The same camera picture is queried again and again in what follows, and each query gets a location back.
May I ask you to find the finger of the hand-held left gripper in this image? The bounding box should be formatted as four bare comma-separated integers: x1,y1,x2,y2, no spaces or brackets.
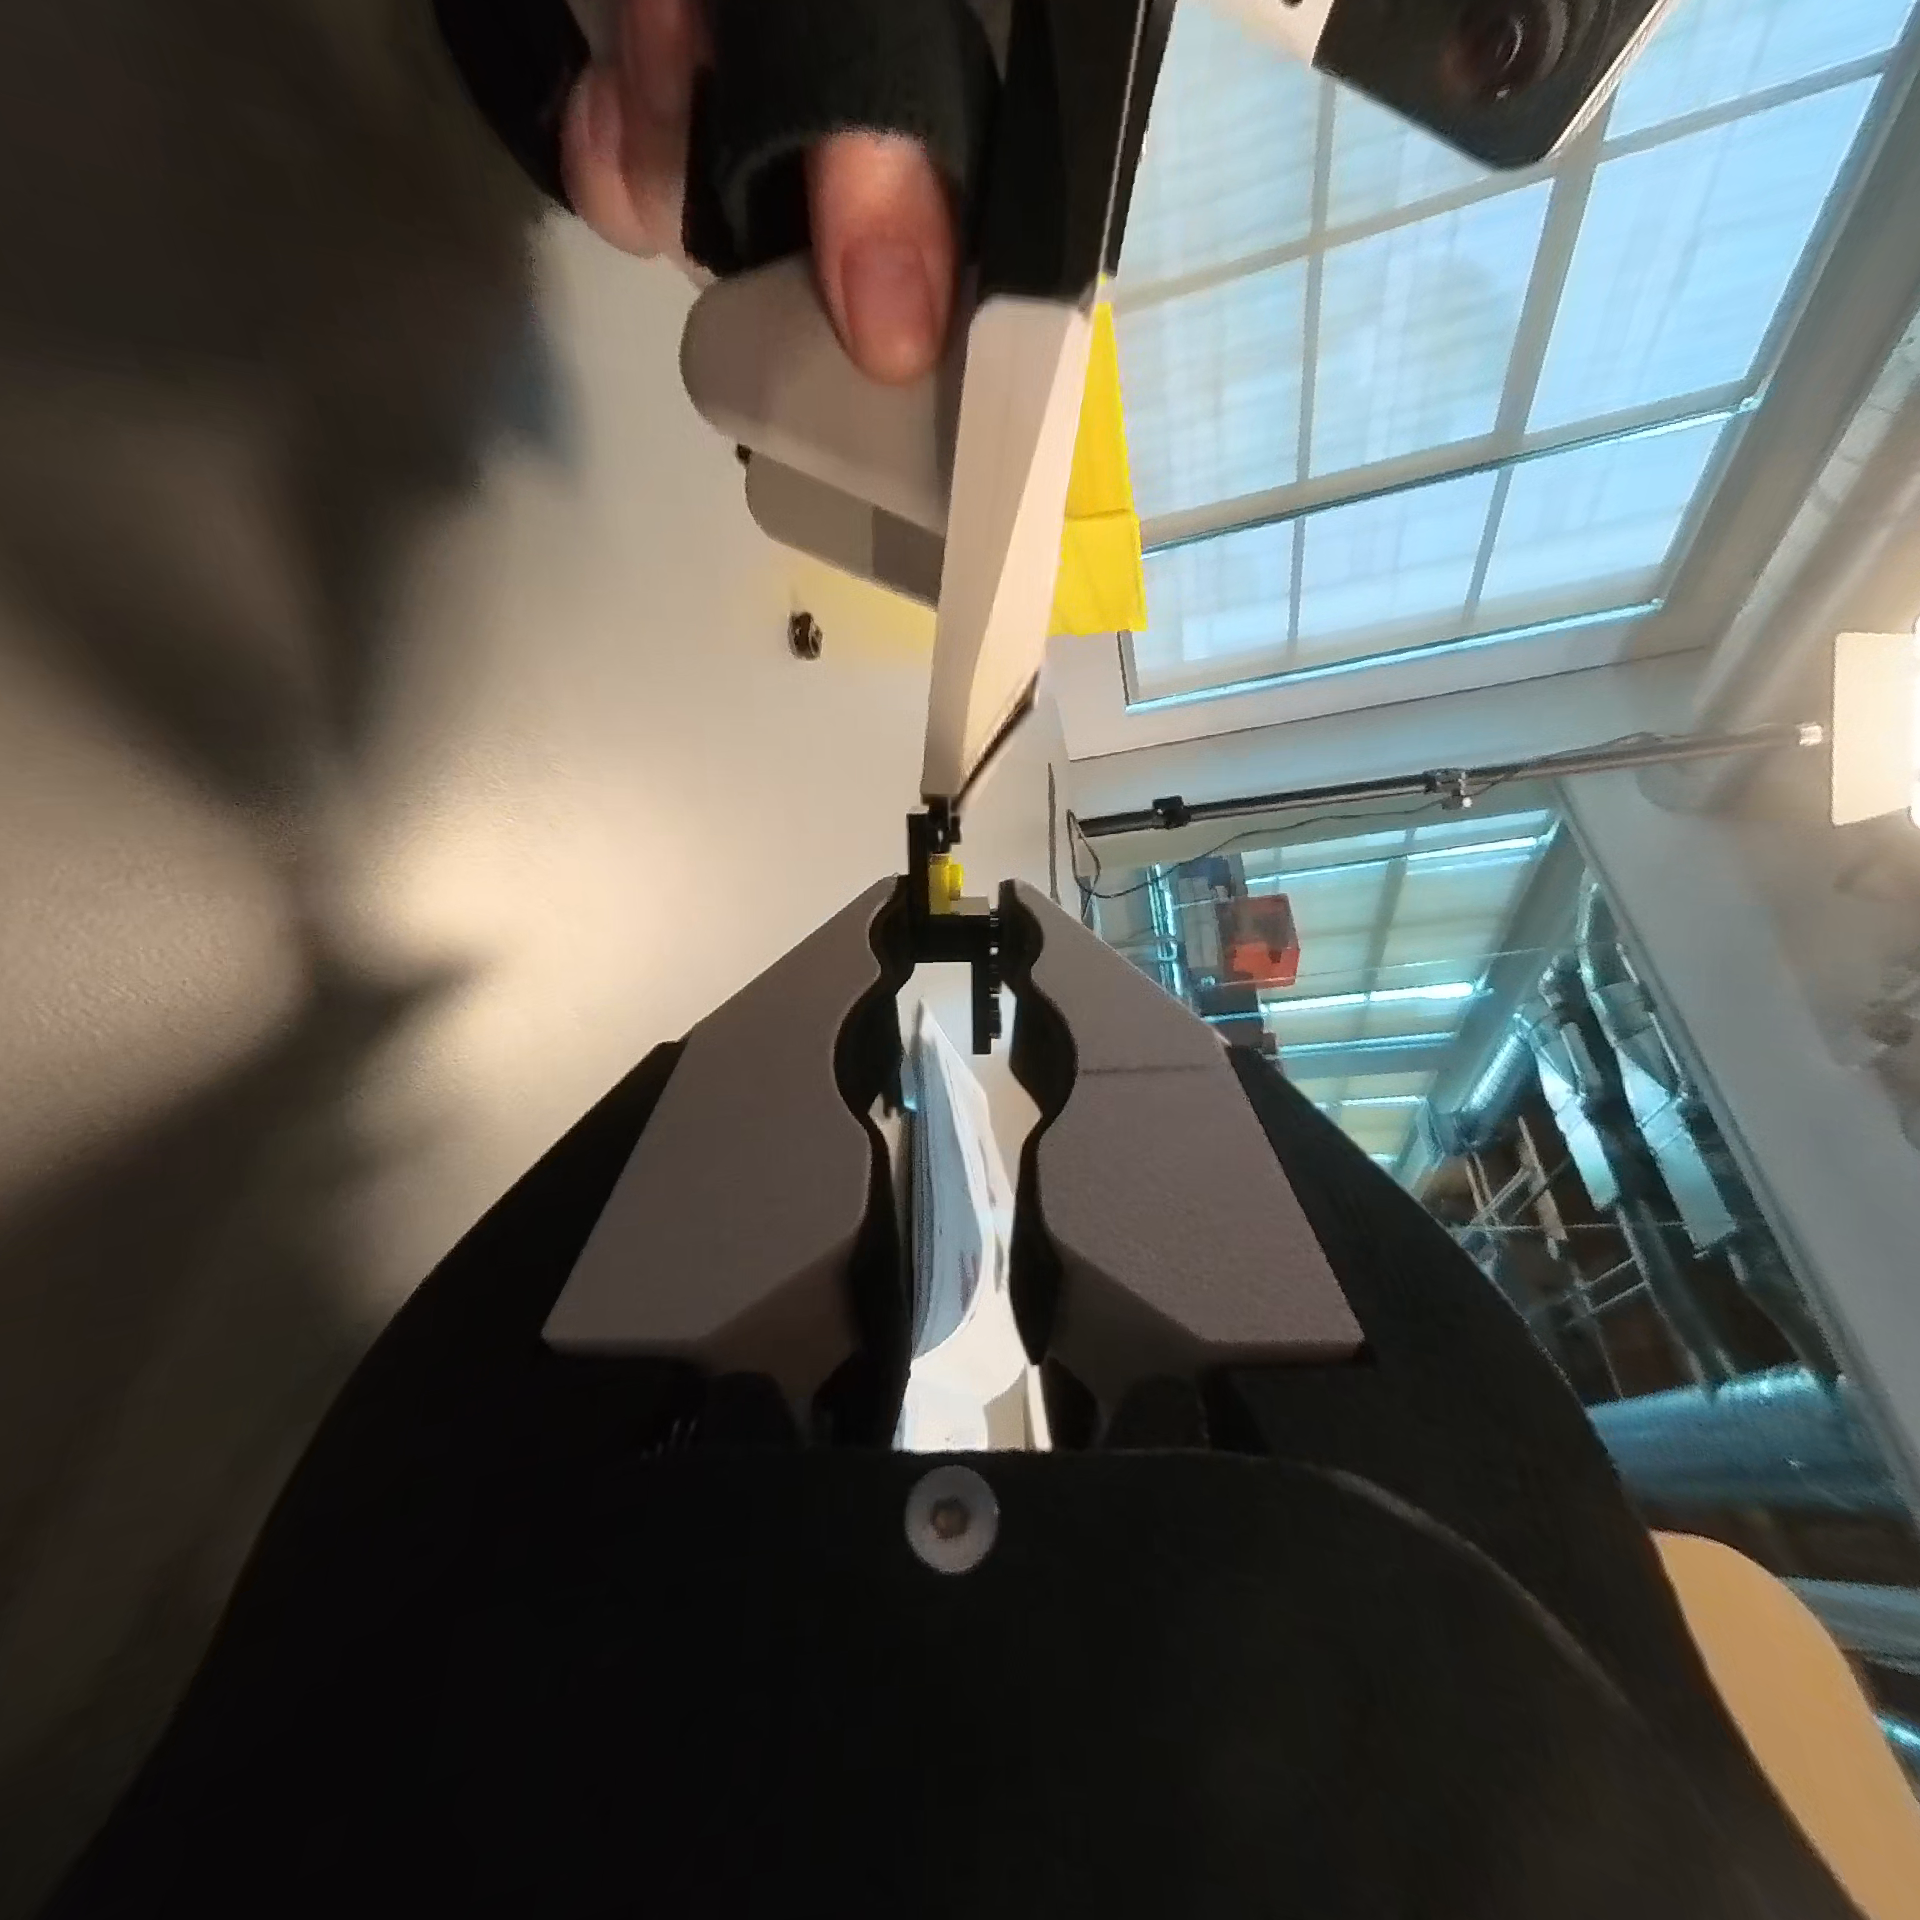
950,691,1049,822
915,276,1123,807

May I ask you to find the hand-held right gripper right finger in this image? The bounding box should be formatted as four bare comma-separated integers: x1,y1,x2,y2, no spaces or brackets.
989,879,1368,1420

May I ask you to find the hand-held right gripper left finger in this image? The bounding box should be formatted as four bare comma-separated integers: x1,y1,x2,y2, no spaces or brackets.
540,879,912,1420

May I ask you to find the yellow plastic bin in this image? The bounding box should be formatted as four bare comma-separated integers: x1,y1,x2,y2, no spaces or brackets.
1046,298,1151,643

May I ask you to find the black lego assembly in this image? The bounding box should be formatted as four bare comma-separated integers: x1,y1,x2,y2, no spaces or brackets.
896,802,1023,1057

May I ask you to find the person's left hand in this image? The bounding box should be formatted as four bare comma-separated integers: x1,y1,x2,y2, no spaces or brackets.
563,0,959,383

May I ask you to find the black light stand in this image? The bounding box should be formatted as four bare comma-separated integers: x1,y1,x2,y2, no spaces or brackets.
1064,723,1829,841

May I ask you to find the open instruction booklet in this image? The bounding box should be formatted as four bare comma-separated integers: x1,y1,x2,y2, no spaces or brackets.
892,1002,1039,1451

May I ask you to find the metal shelf rack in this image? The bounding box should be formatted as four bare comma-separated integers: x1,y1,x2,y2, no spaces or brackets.
1142,852,1310,1051

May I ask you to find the orange storage case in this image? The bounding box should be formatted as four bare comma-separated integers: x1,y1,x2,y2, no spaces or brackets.
1211,892,1297,988

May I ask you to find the large paned window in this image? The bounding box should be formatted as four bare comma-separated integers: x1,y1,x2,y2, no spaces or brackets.
1078,807,1566,1161
1112,0,1913,711

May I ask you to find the studio light panel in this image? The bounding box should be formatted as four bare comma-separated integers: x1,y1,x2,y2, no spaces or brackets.
1831,613,1920,829

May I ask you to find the silver ventilation duct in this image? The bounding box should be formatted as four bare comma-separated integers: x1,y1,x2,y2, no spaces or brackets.
1423,885,1894,1519

